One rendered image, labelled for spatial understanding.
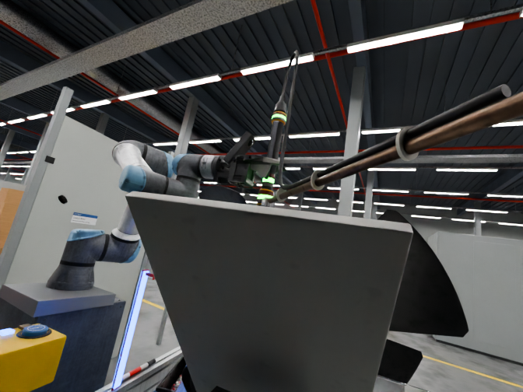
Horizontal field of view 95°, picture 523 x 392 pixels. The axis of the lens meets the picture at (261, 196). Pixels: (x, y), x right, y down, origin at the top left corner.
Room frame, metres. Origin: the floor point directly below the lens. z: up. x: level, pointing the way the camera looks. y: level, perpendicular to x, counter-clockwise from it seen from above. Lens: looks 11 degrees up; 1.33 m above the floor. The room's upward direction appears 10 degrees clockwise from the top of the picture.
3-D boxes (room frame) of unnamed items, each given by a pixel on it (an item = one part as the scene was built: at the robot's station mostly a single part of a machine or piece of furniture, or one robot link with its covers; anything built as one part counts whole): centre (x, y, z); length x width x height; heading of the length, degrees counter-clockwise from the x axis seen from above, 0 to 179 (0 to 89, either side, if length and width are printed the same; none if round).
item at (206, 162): (0.73, 0.17, 1.54); 0.08 x 0.05 x 0.08; 160
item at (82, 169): (2.19, 1.34, 1.10); 1.21 x 0.05 x 2.20; 159
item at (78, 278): (1.03, 0.69, 1.09); 0.15 x 0.15 x 0.10
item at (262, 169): (0.64, 0.00, 1.53); 0.09 x 0.03 x 0.06; 60
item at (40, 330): (0.56, 0.41, 1.08); 0.04 x 0.04 x 0.02
